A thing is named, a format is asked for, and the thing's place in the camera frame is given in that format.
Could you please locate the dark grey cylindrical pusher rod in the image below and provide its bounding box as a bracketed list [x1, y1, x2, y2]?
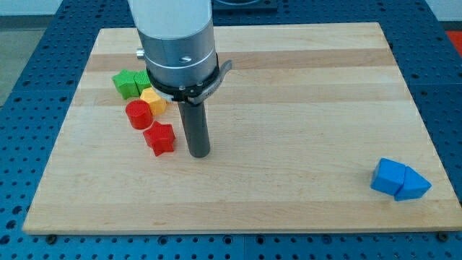
[178, 103, 210, 158]

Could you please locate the black clamp ring mount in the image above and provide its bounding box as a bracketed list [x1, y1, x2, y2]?
[146, 60, 232, 105]

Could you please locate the red star block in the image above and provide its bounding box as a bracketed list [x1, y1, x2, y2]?
[143, 121, 175, 157]

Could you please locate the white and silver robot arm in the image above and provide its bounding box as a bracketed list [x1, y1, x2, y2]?
[128, 0, 232, 157]

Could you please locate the green star block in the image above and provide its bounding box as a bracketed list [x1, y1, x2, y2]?
[112, 69, 139, 100]

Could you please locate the yellow hexagon block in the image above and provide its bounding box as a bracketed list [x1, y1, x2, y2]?
[140, 87, 167, 116]

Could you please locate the green cylinder block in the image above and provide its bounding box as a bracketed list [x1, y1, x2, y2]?
[134, 70, 152, 95]

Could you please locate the red cylinder block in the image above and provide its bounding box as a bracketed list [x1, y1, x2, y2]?
[125, 100, 153, 130]

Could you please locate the light wooden board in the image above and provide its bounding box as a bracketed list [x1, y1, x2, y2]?
[23, 22, 461, 235]

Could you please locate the blue cube block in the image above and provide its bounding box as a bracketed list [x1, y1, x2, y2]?
[370, 157, 406, 196]

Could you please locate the blue triangle block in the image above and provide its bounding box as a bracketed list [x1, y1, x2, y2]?
[394, 166, 432, 202]

